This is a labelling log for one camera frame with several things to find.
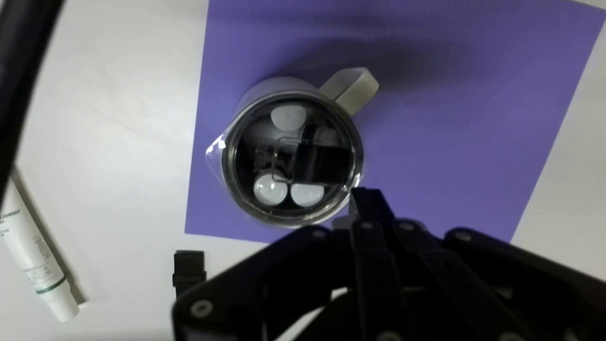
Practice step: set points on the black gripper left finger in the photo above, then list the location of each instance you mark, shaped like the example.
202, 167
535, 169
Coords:
264, 294

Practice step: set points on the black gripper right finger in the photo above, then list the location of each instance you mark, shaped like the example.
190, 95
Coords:
463, 286

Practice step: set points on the white mug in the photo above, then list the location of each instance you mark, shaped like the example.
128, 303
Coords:
297, 134

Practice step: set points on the purple paper mat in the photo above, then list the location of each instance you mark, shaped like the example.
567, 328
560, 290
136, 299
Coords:
473, 91

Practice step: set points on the white cream tube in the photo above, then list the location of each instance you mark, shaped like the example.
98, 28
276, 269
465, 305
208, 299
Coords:
33, 256

